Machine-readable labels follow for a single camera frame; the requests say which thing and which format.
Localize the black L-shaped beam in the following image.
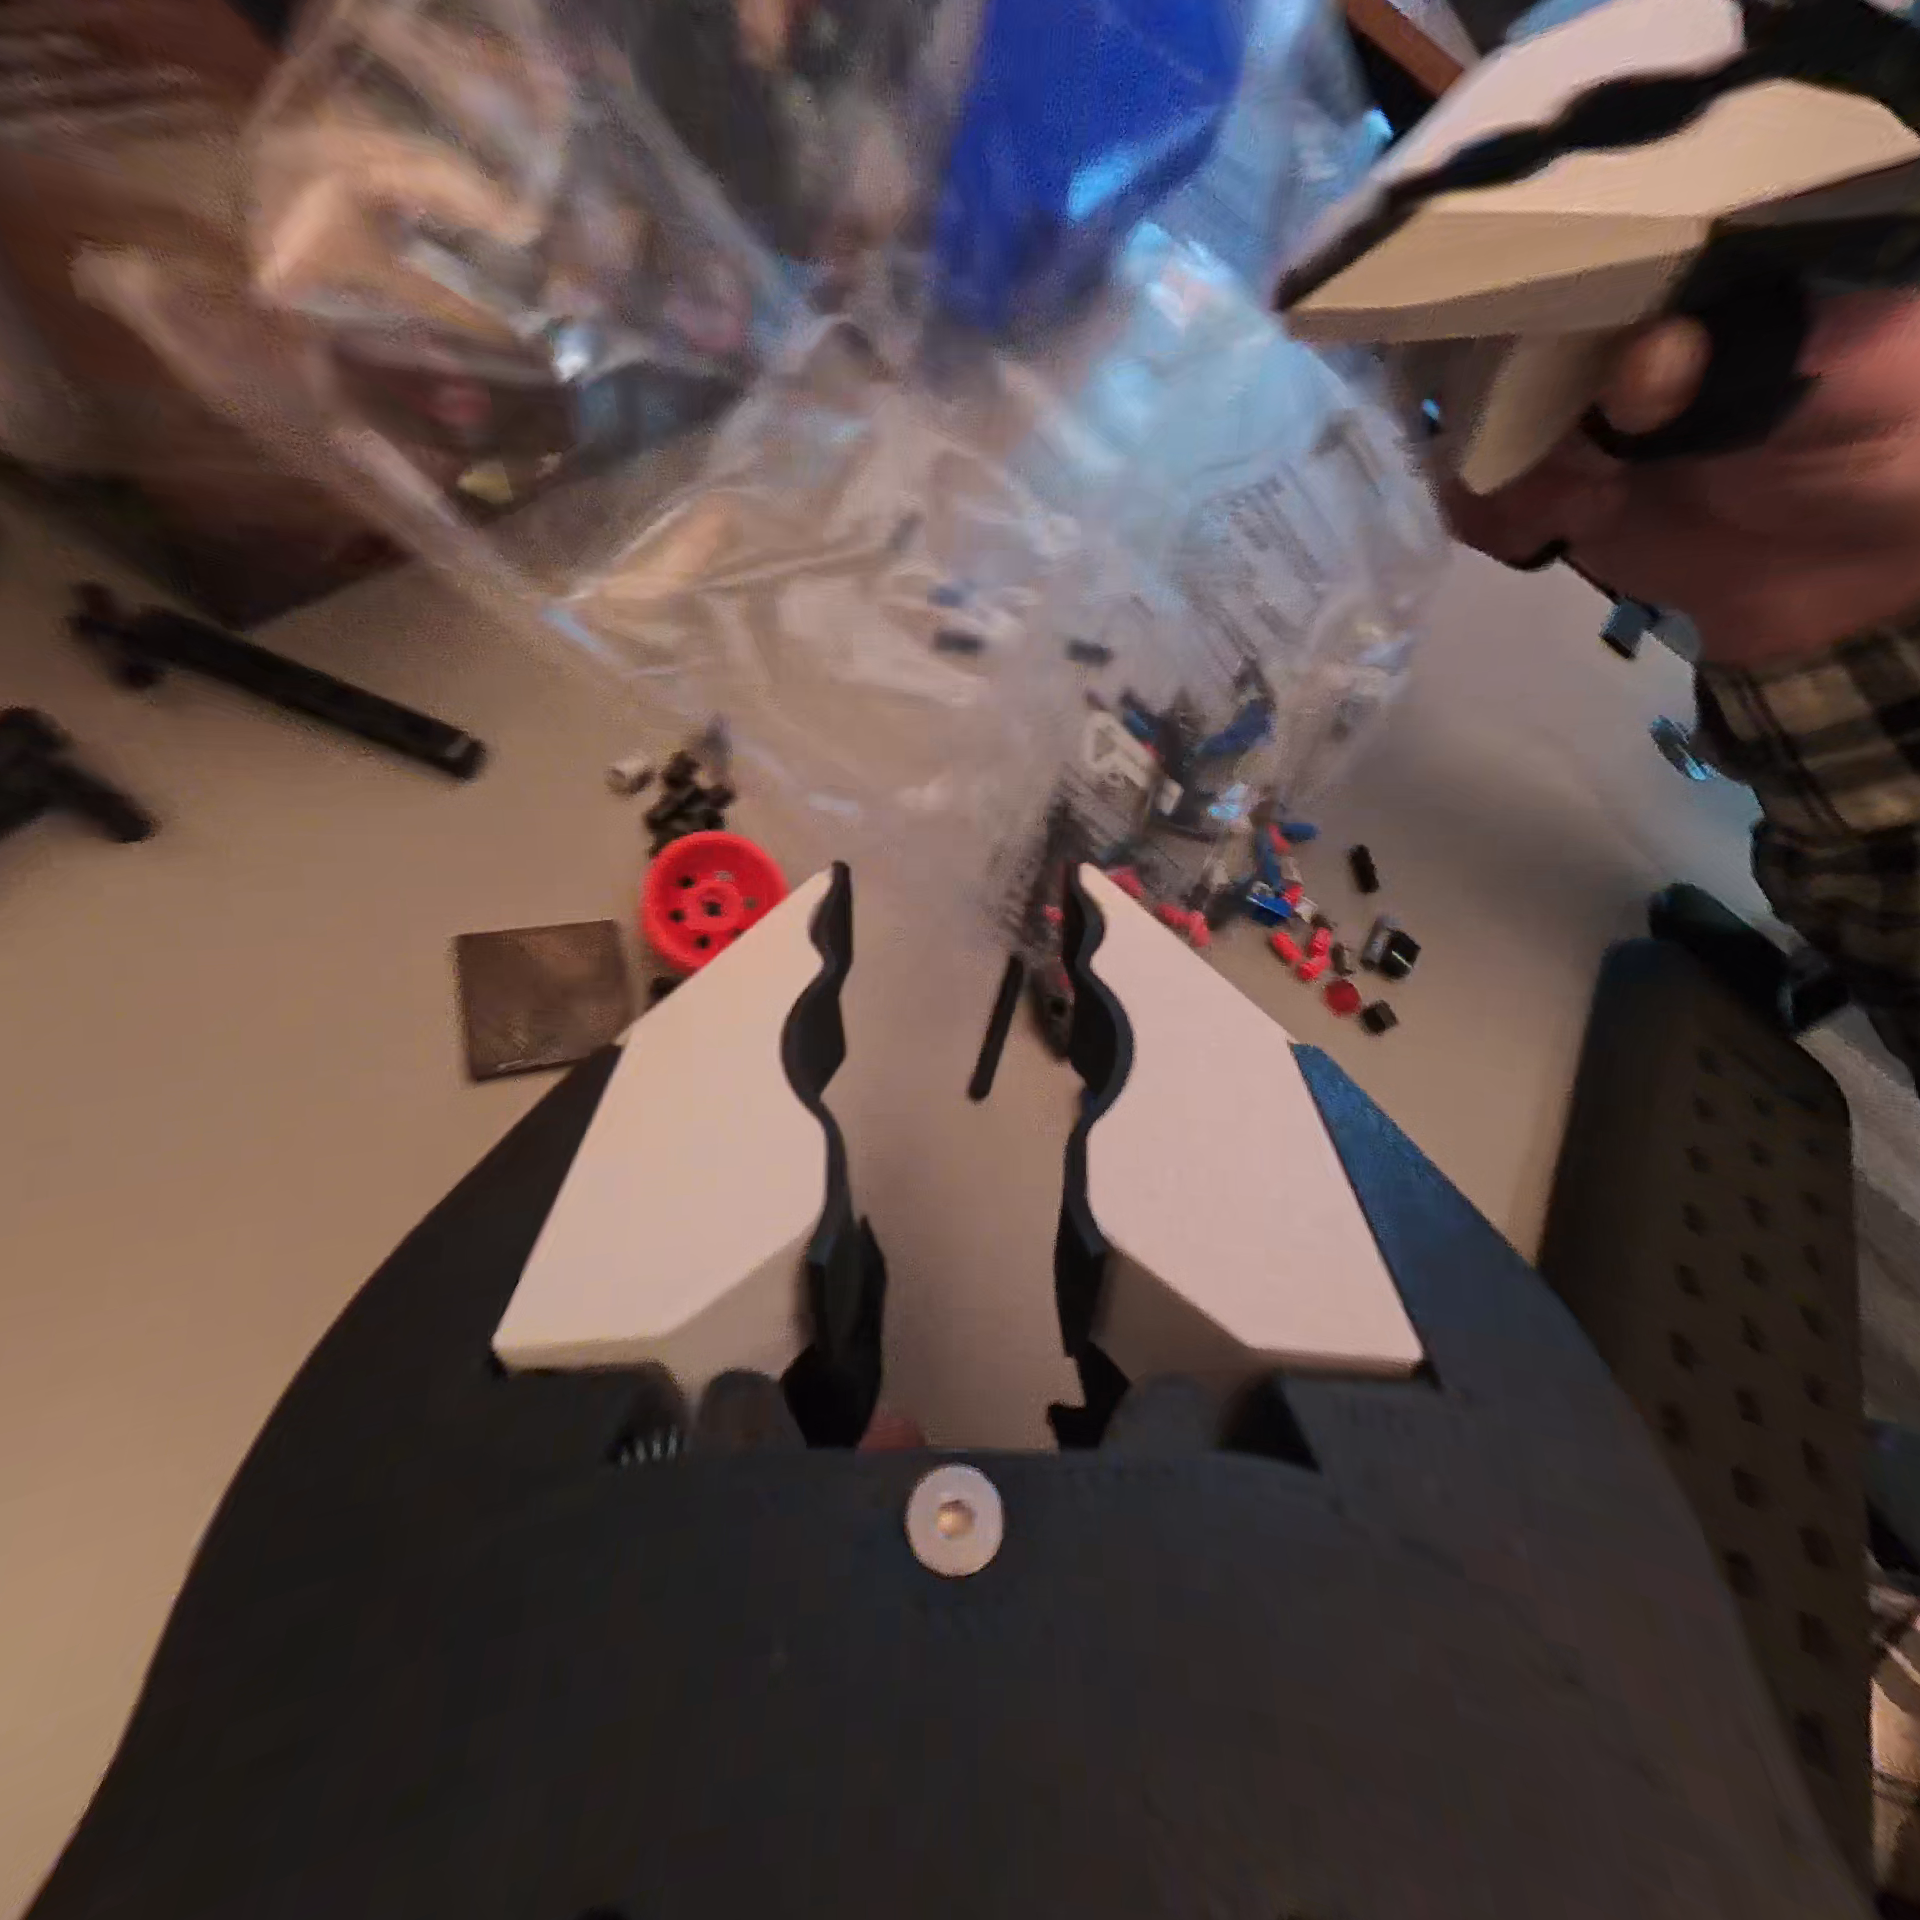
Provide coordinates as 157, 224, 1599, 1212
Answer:
0, 704, 160, 849

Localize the black chair armrest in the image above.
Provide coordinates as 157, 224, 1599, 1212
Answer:
1650, 882, 1853, 1037

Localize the grey desk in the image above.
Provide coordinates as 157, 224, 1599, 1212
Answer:
0, 451, 1786, 1892

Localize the long black axle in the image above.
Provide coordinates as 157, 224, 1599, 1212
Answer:
967, 949, 1029, 1104

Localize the small black connector piece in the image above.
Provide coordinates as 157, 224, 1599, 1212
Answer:
644, 745, 741, 842

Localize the clear plastic parts bag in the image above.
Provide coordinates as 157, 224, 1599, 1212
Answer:
74, 0, 1464, 962

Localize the person's right forearm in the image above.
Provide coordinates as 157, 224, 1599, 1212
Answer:
1690, 622, 1920, 1089

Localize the black flat square panel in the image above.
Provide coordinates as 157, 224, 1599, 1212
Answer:
455, 920, 640, 1081

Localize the red wheel rim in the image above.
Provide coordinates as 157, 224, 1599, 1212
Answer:
642, 833, 788, 974

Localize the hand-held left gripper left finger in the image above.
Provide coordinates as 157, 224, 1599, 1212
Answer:
492, 861, 887, 1379

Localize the pile of small building pieces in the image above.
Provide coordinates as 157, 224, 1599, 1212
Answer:
1034, 660, 1425, 1041

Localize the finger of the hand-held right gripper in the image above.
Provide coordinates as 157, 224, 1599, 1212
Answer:
1276, 75, 1920, 501
1319, 0, 1758, 227

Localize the long black beam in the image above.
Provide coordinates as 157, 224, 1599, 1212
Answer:
65, 585, 488, 782

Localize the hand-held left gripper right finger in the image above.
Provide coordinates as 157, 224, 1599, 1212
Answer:
1049, 861, 1423, 1395

